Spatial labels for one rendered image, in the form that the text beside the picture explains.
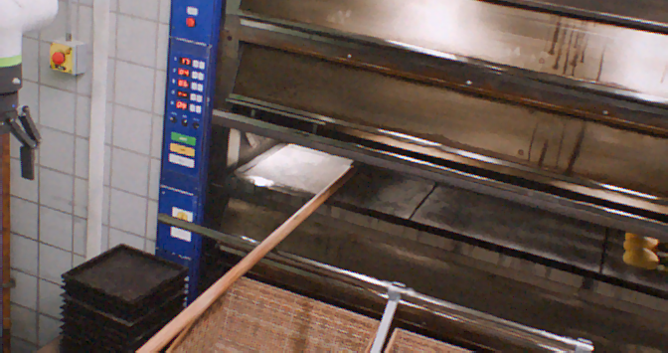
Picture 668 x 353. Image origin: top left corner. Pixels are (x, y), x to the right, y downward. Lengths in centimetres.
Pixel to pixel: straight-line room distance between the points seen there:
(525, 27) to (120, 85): 133
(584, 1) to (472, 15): 29
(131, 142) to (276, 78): 60
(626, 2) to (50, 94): 188
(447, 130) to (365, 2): 43
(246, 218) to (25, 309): 110
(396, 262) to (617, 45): 91
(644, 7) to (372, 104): 78
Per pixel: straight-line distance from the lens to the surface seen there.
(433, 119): 232
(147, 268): 268
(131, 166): 282
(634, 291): 241
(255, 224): 265
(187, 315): 183
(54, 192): 307
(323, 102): 241
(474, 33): 225
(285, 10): 240
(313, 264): 216
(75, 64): 277
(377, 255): 253
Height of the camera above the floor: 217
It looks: 20 degrees down
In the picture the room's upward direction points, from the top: 8 degrees clockwise
